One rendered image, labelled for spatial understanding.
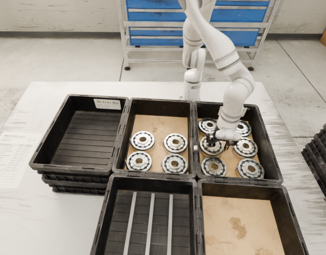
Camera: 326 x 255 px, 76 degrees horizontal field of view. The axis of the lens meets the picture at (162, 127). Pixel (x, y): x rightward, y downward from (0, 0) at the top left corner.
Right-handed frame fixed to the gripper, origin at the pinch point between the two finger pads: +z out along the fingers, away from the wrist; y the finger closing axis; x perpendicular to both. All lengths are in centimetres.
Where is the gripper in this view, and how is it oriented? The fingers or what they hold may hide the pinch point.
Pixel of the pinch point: (218, 146)
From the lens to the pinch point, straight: 93.7
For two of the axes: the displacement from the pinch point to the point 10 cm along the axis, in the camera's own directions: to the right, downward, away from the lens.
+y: -9.9, -1.2, 0.7
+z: -0.2, 6.6, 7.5
